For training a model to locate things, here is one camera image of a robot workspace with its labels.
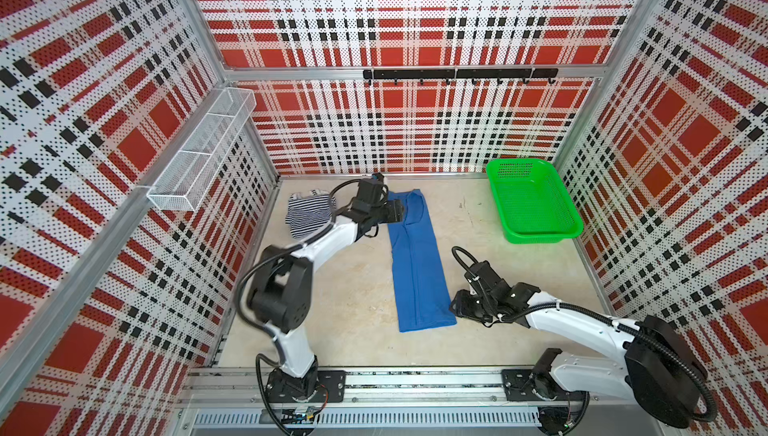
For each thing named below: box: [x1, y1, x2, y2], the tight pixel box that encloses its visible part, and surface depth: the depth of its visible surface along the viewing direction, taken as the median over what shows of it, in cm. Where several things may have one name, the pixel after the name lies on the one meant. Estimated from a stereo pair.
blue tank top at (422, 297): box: [387, 189, 457, 333], surface depth 95 cm
